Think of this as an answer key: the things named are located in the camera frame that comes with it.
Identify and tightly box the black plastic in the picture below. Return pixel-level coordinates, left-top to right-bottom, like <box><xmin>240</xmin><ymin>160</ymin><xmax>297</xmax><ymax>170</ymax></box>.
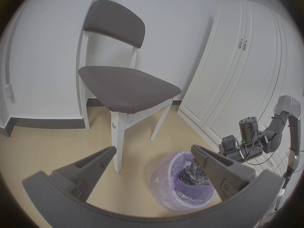
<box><xmin>179</xmin><ymin>159</ymin><xmax>210</xmax><ymax>186</ymax></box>

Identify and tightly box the white wall socket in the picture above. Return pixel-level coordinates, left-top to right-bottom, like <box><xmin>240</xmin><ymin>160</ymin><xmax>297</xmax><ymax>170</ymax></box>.
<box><xmin>4</xmin><ymin>84</ymin><xmax>15</xmax><ymax>102</ymax></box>

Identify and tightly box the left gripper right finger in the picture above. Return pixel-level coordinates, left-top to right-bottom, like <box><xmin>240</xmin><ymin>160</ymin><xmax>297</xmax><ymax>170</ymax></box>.
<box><xmin>191</xmin><ymin>144</ymin><xmax>257</xmax><ymax>203</ymax></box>

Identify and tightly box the purple plastic bag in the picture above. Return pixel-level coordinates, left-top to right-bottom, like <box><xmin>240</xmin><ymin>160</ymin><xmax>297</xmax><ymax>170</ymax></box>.
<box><xmin>150</xmin><ymin>151</ymin><xmax>217</xmax><ymax>211</ymax></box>

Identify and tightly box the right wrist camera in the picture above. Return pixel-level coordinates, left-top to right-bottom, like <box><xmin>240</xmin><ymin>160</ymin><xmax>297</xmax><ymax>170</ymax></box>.
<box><xmin>221</xmin><ymin>134</ymin><xmax>238</xmax><ymax>152</ymax></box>

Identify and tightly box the white wardrobe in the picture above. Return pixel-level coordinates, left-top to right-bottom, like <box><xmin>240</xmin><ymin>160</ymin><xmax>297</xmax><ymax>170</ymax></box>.
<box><xmin>177</xmin><ymin>0</ymin><xmax>304</xmax><ymax>182</ymax></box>

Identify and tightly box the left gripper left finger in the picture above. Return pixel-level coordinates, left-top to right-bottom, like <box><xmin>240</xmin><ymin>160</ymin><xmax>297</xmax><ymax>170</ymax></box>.
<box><xmin>51</xmin><ymin>146</ymin><xmax>117</xmax><ymax>203</ymax></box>

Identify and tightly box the white chair with grey seat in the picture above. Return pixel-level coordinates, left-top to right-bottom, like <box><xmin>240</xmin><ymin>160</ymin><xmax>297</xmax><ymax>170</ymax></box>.
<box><xmin>77</xmin><ymin>0</ymin><xmax>182</xmax><ymax>174</ymax></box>

